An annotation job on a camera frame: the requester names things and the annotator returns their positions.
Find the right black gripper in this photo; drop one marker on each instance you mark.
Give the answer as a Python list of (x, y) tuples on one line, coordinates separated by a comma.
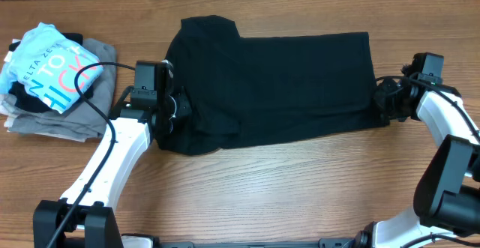
[(379, 100)]

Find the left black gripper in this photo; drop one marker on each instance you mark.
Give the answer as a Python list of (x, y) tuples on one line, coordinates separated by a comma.
[(184, 103)]

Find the black t-shirt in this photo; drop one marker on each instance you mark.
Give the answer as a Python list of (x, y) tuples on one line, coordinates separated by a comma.
[(250, 91)]

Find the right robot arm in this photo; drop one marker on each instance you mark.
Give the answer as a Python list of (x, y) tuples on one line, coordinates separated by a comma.
[(443, 209)]

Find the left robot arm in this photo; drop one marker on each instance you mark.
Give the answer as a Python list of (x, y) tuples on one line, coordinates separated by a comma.
[(84, 216)]

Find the light blue printed t-shirt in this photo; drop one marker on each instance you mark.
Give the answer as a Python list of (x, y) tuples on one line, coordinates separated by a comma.
[(49, 66)]

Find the black folded garment in stack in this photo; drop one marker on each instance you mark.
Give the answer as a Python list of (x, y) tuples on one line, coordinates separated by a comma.
[(29, 103)]

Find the white folded garment in stack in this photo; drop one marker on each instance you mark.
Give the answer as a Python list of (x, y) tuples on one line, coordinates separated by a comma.
[(51, 123)]

